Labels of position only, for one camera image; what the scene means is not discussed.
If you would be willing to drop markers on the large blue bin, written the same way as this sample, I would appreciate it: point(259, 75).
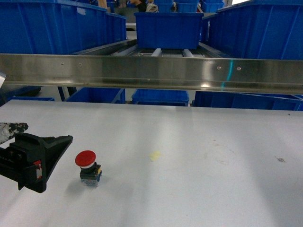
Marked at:
point(56, 26)
point(257, 29)

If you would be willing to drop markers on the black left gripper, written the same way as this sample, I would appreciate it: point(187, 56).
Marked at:
point(30, 160)

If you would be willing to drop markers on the stainless steel shelf rail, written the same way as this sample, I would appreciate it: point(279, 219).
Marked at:
point(178, 73)

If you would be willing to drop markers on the person in background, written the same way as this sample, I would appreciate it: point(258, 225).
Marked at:
point(140, 4)

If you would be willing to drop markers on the blue bin centre shelf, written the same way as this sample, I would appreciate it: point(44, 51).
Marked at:
point(168, 30)

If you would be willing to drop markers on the large blue bin right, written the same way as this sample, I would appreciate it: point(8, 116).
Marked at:
point(257, 29)

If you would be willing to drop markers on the yellow tape piece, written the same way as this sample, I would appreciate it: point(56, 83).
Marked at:
point(154, 156)

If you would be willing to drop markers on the red mushroom push button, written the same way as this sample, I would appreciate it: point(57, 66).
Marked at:
point(90, 171)

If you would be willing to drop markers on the blue bin under shelf left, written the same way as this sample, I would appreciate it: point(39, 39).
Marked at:
point(98, 95)

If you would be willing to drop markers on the blue bin under shelf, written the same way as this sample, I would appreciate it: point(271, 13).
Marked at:
point(160, 97)
point(248, 101)
point(98, 95)

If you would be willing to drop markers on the large blue bin left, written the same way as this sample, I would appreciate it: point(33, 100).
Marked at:
point(56, 26)

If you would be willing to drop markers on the blue bin under shelf right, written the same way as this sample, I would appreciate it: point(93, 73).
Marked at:
point(248, 101)

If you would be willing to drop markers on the blue bin under shelf centre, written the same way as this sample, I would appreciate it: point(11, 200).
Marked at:
point(160, 97)

